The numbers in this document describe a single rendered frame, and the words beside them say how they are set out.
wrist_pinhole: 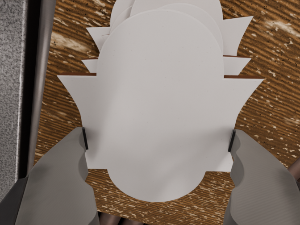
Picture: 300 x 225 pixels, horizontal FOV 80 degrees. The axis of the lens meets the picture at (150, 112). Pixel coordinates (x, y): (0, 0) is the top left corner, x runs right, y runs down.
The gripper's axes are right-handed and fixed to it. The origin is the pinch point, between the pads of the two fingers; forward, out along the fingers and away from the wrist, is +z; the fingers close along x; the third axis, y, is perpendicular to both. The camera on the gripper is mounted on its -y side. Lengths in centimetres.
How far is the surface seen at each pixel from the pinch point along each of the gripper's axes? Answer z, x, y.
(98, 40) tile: 8.4, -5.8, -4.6
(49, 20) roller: 11.1, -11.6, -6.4
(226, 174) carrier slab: 9.3, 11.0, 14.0
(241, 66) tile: 4.6, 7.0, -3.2
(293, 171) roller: 11.1, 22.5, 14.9
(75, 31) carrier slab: 9.4, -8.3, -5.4
